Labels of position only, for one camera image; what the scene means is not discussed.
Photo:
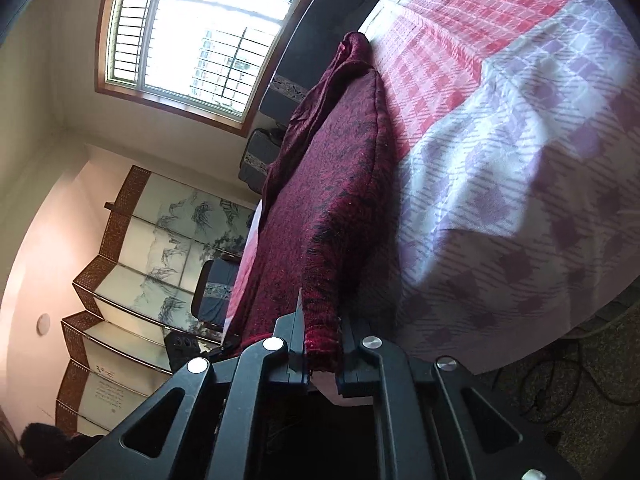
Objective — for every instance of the pink and lilac checked sheet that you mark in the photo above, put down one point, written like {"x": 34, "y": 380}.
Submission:
{"x": 500, "y": 160}

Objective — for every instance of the person's dark hair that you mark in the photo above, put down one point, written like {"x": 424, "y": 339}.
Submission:
{"x": 50, "y": 447}

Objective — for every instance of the round wall fixture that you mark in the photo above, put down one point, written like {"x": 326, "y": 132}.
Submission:
{"x": 43, "y": 323}

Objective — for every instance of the painted folding screen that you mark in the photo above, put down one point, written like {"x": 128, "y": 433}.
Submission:
{"x": 140, "y": 270}

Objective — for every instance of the wooden framed barred window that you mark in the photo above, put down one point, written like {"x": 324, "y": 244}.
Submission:
{"x": 200, "y": 35}

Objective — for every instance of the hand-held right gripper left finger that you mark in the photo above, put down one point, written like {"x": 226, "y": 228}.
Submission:
{"x": 290, "y": 352}

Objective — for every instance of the dark grey armchair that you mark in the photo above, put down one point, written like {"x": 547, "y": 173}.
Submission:
{"x": 260, "y": 160}
{"x": 215, "y": 290}

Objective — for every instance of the dark grey sofa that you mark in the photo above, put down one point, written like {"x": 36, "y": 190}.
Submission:
{"x": 320, "y": 35}

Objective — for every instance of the maroon patterned knit garment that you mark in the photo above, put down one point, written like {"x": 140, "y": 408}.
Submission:
{"x": 325, "y": 185}

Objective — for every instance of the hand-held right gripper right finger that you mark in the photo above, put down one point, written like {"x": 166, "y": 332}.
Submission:
{"x": 350, "y": 360}

